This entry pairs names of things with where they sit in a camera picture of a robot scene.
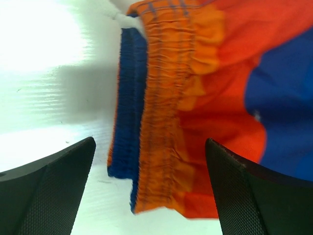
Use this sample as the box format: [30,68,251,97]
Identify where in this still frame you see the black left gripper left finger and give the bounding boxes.
[0,137,96,235]

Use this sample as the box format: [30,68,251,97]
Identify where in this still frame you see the rainbow striped shorts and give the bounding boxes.
[108,0,313,218]

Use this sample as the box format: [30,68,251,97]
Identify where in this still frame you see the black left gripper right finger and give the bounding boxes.
[205,139,313,235]

